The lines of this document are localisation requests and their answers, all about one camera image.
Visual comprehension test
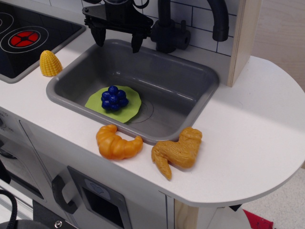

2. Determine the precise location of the red cloth piece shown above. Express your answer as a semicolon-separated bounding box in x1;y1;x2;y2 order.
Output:
244;210;274;229

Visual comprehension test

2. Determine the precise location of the orange toy croissant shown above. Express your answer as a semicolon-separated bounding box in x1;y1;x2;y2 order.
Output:
96;125;143;160

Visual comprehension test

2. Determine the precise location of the wooden side post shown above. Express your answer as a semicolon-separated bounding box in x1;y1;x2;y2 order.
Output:
227;0;262;87

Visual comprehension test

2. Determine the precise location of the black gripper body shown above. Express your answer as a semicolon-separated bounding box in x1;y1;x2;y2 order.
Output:
82;0;153;38

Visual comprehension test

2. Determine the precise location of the black toy stovetop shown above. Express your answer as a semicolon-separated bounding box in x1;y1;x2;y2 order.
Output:
0;2;85;83

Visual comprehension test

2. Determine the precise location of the green paper plate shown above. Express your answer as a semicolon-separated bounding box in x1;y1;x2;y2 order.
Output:
85;85;142;123

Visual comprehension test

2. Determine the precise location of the white toy oven door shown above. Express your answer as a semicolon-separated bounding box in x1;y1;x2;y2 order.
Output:
21;121;168;229

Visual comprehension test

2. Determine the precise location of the black braided cable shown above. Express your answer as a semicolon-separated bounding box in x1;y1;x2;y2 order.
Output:
0;189;19;229

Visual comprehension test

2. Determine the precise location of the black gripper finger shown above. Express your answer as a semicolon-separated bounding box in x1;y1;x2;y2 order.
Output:
131;33;143;53
90;26;106;47

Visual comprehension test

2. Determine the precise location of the white control knob panel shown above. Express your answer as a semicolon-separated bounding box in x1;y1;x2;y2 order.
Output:
0;107;23;140

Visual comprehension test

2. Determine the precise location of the blue toy blueberry cluster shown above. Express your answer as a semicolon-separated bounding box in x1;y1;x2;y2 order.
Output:
101;85;129;111

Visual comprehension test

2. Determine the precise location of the toy fried chicken wing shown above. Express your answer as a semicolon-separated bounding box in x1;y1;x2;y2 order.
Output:
151;127;203;180

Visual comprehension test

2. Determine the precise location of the black toy faucet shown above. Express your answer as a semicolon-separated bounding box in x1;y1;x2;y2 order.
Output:
151;0;229;53

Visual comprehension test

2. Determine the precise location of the yellow toy corn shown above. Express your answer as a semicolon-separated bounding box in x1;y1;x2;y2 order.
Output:
40;50;63;77

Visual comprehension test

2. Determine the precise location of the black oven door handle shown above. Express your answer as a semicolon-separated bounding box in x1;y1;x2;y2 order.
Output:
51;175;77;214

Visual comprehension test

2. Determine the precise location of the grey plastic sink basin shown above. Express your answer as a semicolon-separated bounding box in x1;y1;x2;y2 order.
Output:
46;39;219;145

